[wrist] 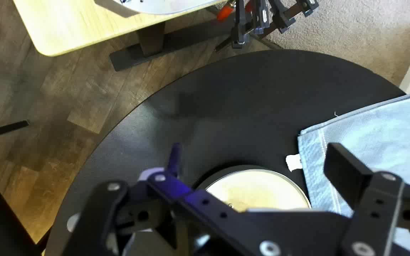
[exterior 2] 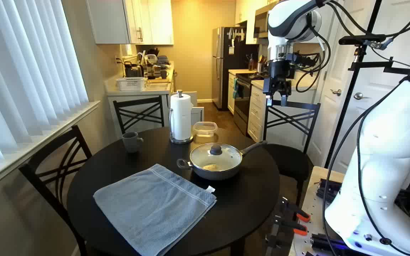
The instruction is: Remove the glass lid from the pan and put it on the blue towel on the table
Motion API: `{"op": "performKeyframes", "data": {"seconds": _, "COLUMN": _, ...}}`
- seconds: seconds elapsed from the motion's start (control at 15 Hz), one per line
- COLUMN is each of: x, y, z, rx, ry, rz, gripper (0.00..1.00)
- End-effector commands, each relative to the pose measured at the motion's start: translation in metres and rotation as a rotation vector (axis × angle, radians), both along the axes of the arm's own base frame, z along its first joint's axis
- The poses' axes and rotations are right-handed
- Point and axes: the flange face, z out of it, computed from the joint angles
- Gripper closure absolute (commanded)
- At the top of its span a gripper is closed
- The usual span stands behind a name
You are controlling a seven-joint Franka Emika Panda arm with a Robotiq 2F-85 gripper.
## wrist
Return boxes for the black clamps with orange handles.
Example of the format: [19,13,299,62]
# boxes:
[217,0,319,50]

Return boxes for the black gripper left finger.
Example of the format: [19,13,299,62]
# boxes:
[63,141,245,256]

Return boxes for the blue towel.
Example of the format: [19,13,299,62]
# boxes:
[296,93,410,256]

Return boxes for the glass pan lid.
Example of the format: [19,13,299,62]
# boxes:
[197,166,312,213]

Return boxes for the light wooden desk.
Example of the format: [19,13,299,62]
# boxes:
[13,0,224,58]

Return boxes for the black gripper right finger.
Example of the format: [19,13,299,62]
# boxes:
[324,143,410,256]

